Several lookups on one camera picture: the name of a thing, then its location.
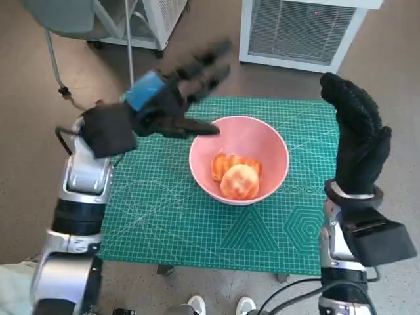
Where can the round bread bun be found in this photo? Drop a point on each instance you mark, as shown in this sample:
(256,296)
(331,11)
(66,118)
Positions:
(239,182)

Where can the white cabinet with mesh panel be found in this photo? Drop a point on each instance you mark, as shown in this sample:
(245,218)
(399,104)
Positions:
(295,29)

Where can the silver metal pole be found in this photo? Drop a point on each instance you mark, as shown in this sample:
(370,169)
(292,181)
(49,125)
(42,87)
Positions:
(129,49)

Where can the white wheeled cabinet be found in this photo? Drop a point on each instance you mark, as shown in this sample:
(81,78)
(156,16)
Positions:
(160,19)

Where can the rectangular toasted bread loaf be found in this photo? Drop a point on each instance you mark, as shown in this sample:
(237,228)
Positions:
(218,167)

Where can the black table bracket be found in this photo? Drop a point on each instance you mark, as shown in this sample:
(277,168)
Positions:
(165,270)
(283,277)

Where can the pink bowl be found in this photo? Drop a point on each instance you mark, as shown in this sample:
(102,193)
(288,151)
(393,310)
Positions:
(249,138)

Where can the grey chair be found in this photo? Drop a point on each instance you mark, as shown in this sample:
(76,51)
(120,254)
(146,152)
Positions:
(62,16)

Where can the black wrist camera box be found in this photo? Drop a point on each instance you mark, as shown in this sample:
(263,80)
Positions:
(380,239)
(108,131)

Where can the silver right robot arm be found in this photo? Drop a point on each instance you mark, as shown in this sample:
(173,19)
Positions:
(334,249)

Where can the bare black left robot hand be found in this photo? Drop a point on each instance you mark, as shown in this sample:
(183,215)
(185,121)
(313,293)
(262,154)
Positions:
(154,105)

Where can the white shoe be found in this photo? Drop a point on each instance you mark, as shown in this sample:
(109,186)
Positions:
(245,305)
(197,303)

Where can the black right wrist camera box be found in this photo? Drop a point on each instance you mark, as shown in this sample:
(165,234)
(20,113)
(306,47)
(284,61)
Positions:
(380,239)

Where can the green cutting mat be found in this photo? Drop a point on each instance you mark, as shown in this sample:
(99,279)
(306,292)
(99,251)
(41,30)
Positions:
(170,229)

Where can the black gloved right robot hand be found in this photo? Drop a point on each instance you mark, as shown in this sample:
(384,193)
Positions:
(361,144)

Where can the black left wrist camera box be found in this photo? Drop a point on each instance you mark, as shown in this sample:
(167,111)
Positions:
(108,131)

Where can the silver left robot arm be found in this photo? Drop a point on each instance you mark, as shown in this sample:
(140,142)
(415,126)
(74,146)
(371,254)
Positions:
(85,177)

